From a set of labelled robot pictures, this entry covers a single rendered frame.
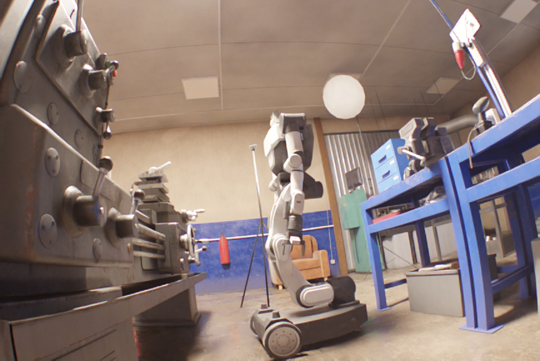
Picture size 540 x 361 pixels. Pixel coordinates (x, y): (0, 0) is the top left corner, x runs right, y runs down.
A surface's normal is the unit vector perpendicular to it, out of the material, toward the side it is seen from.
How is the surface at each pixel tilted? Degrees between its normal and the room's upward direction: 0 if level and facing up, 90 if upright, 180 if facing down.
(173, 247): 90
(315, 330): 90
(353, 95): 120
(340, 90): 109
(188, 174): 90
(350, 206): 90
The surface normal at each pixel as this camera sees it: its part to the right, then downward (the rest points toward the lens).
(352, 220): 0.12, -0.34
